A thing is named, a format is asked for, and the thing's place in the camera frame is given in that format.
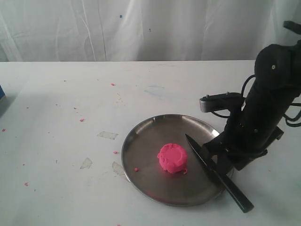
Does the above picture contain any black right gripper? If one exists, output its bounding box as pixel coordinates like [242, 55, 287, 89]
[202, 95, 282, 176]

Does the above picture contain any black knife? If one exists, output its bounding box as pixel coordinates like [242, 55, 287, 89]
[185, 134, 254, 213]

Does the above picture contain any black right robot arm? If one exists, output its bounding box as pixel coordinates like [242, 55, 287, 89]
[199, 42, 301, 170]

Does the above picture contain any pink dough lump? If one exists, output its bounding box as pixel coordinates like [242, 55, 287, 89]
[157, 143, 188, 174]

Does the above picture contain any round steel plate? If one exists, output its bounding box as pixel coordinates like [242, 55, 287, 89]
[121, 114, 225, 207]

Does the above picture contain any white backdrop curtain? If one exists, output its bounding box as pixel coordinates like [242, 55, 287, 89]
[0, 0, 301, 62]

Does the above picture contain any blue box at table edge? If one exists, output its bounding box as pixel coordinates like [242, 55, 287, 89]
[0, 86, 6, 100]

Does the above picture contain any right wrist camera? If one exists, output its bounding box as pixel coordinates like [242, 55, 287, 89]
[199, 92, 244, 113]

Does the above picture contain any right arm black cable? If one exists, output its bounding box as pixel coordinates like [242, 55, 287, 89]
[239, 74, 301, 128]

